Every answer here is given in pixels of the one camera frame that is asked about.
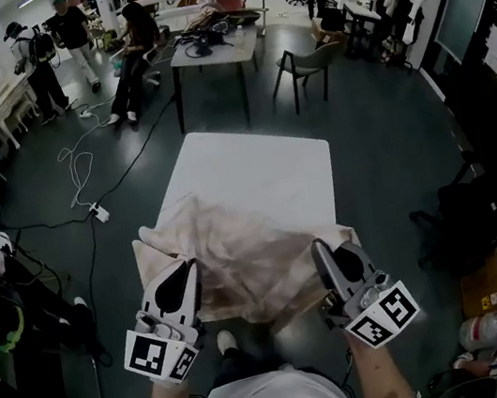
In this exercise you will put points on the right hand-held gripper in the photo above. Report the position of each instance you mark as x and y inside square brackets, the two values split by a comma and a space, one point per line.
[378, 313]

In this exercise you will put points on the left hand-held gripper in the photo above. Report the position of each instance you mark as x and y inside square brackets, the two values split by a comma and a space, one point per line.
[161, 351]

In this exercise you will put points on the beige checked cloth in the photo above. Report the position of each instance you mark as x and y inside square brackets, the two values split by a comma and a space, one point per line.
[250, 260]

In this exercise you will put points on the person's right forearm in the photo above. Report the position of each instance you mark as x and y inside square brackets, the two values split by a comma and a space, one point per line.
[380, 379]

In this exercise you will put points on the person's white shoe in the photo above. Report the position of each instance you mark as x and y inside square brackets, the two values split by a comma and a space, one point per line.
[226, 341]

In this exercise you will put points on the person's dark trousers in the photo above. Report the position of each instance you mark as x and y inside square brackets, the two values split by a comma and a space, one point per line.
[249, 364]

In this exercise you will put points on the white power strip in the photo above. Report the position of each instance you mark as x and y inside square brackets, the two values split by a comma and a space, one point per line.
[86, 113]
[99, 212]

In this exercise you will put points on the black bag pile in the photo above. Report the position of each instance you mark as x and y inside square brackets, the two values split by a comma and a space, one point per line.
[479, 210]

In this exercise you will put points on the large clear water bottle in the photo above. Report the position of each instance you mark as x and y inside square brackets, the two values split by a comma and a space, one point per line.
[486, 330]

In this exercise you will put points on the grey chair black legs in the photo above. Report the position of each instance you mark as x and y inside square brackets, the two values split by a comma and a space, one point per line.
[310, 61]

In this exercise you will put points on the open cardboard box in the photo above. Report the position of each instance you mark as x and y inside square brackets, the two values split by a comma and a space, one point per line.
[329, 36]

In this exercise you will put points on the white office chair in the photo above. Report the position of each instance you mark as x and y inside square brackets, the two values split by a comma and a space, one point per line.
[152, 55]

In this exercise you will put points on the grey table black legs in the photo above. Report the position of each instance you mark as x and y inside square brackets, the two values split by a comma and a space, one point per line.
[223, 55]

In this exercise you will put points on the white vanity desk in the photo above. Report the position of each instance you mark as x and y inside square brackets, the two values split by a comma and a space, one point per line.
[4, 108]

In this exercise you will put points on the clear bottle yellow liquid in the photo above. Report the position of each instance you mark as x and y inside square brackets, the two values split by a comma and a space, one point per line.
[240, 37]

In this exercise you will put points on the white table black legs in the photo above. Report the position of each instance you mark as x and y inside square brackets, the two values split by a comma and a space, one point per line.
[360, 11]

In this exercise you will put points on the glass board panel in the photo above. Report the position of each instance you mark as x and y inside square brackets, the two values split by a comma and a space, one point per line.
[459, 18]

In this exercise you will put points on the black metal frame chair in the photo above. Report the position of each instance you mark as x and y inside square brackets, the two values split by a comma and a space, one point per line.
[80, 380]

